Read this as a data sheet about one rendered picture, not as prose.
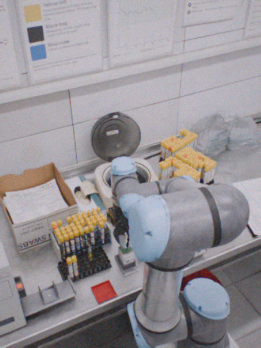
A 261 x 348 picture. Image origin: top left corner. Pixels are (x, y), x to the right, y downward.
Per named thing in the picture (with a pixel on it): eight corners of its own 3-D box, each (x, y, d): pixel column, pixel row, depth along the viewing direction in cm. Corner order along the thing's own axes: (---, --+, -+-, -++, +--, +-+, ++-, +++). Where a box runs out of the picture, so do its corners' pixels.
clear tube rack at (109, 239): (60, 263, 148) (58, 249, 144) (51, 244, 155) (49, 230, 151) (113, 243, 155) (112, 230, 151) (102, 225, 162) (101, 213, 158)
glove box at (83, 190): (82, 231, 160) (80, 213, 154) (62, 194, 177) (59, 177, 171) (111, 220, 165) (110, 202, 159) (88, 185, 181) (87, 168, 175)
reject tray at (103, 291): (98, 304, 135) (98, 302, 135) (90, 288, 140) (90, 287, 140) (117, 296, 138) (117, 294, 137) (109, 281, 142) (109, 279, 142)
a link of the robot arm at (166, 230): (189, 345, 111) (226, 223, 71) (134, 359, 108) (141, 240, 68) (175, 303, 119) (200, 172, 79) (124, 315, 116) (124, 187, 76)
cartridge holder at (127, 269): (124, 276, 144) (124, 270, 141) (114, 257, 150) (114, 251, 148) (138, 271, 145) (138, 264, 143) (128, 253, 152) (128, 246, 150)
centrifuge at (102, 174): (110, 231, 160) (109, 208, 153) (92, 184, 182) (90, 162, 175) (167, 217, 166) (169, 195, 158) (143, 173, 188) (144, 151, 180)
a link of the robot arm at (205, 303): (234, 337, 111) (240, 304, 104) (186, 349, 109) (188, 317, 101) (215, 301, 121) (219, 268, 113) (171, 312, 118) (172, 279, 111)
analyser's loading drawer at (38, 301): (14, 323, 128) (11, 314, 125) (9, 306, 133) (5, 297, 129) (77, 298, 135) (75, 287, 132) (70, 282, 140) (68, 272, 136)
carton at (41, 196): (18, 255, 151) (10, 225, 142) (0, 206, 172) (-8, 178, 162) (82, 232, 160) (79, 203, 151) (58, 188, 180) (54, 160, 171)
